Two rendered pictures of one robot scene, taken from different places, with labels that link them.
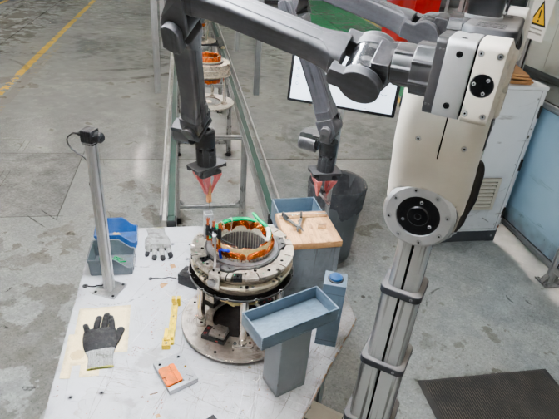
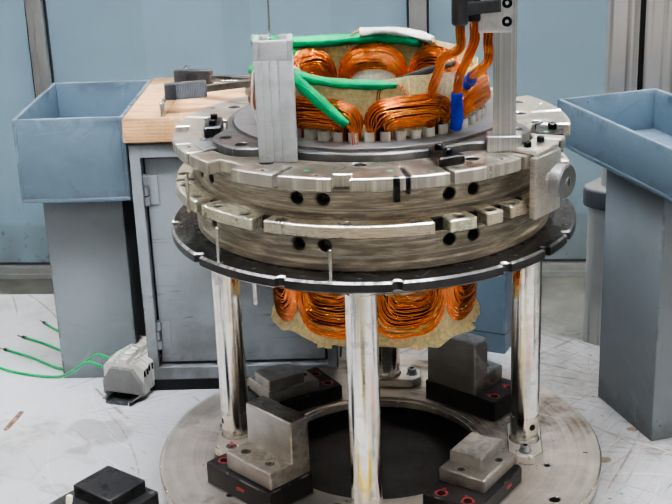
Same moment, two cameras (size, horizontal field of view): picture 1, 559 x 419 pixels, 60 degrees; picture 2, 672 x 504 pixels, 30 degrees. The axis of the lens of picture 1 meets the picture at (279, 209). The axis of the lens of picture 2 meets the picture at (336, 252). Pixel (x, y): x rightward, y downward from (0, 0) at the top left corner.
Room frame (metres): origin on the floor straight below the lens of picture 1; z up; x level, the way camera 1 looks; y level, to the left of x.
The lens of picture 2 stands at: (0.97, 1.06, 1.34)
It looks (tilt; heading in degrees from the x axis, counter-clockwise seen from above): 20 degrees down; 288
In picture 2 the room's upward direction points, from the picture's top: 2 degrees counter-clockwise
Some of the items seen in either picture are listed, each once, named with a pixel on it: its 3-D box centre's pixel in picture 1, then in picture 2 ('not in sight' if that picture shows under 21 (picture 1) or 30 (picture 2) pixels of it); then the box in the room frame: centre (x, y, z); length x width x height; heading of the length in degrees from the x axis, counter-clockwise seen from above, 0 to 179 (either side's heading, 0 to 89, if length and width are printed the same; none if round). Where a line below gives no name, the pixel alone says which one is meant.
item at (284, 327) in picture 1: (287, 347); (668, 272); (1.01, -0.06, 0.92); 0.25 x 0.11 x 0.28; 124
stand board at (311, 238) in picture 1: (307, 229); (237, 105); (1.44, -0.10, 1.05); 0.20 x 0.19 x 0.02; 16
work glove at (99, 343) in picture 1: (101, 337); not in sight; (1.10, 0.53, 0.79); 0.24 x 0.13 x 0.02; 13
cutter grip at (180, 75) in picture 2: not in sight; (193, 77); (1.48, -0.08, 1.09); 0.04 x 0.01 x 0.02; 1
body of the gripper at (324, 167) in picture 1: (325, 164); not in sight; (1.47, -0.14, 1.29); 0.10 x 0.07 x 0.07; 106
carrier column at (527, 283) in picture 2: (244, 321); (525, 337); (1.12, 0.08, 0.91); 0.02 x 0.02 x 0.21
